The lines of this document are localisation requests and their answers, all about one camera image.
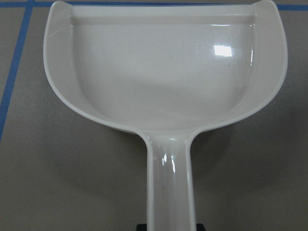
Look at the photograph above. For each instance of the beige plastic dustpan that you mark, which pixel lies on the beige plastic dustpan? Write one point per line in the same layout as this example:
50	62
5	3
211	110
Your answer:
167	74

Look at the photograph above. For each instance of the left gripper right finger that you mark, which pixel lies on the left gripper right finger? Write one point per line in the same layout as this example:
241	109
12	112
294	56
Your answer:
200	227

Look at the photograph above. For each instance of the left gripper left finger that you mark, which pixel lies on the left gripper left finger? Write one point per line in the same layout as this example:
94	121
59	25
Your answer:
141	227

